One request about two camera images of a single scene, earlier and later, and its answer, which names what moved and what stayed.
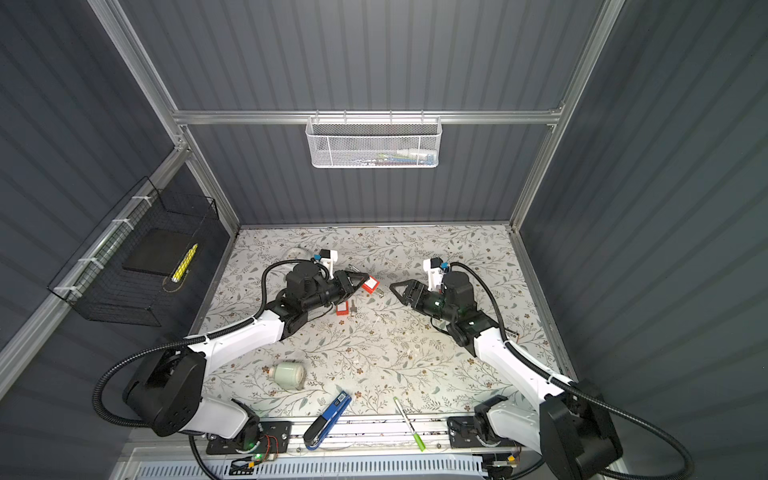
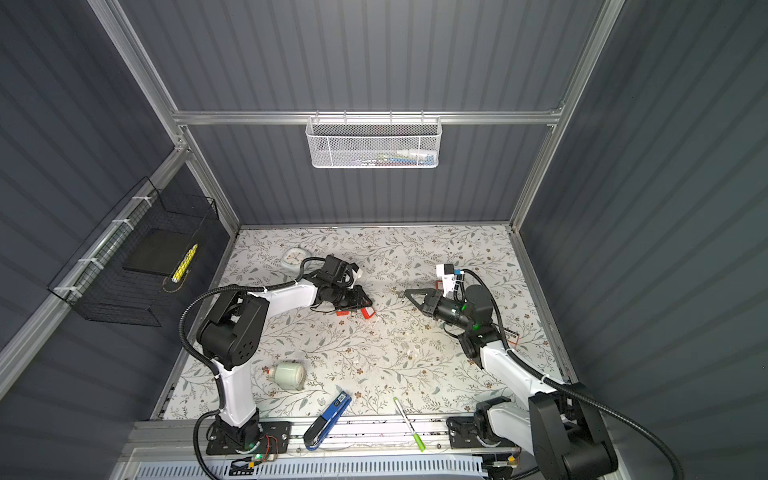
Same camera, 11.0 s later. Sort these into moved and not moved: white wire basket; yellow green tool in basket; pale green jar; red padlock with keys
Moved: red padlock with keys
Not moved: pale green jar; yellow green tool in basket; white wire basket
